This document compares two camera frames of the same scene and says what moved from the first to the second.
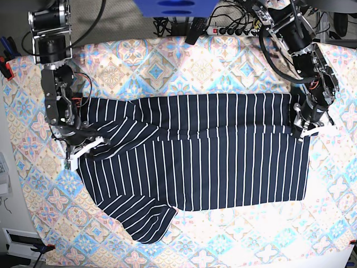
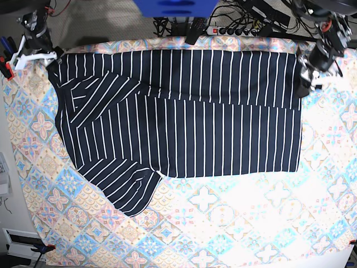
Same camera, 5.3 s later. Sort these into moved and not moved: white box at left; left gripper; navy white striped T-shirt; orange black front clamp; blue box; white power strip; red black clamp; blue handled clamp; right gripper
Moved: left gripper; right gripper; navy white striped T-shirt
Not moved: red black clamp; blue handled clamp; blue box; white power strip; orange black front clamp; white box at left
